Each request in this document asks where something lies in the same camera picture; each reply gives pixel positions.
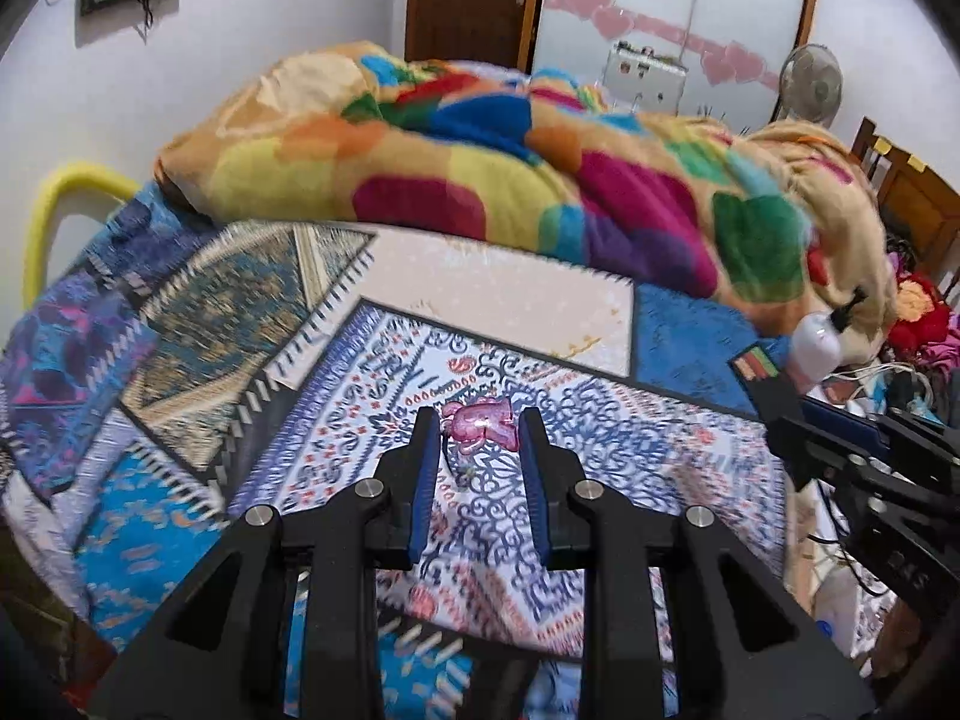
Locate white pump bottle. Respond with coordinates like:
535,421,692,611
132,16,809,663
791,289,867,391

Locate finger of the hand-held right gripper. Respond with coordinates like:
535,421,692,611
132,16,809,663
796,394,960,467
766,414,902,512

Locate pink transparent bear keychain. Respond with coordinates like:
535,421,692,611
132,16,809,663
439,394,520,485

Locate blue patterned bedsheet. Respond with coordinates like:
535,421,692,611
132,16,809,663
0,180,796,720

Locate brown wooden chair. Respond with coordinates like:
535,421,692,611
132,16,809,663
851,116,960,293

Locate brown wooden door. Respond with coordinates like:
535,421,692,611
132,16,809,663
405,0,545,76

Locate white wardrobe pink hearts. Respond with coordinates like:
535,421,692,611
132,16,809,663
529,0,822,128

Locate grey standing fan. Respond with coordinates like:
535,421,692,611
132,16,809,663
780,43,842,125

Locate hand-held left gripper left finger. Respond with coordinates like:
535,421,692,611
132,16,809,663
90,405,442,720

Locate red stuffed toy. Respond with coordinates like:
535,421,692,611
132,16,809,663
885,274,960,383

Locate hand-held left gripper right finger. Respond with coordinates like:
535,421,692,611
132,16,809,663
517,405,878,720

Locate brown cardboard box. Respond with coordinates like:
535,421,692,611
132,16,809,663
784,480,822,608

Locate colourful patchwork fleece blanket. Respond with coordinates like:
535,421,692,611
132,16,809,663
154,41,901,338

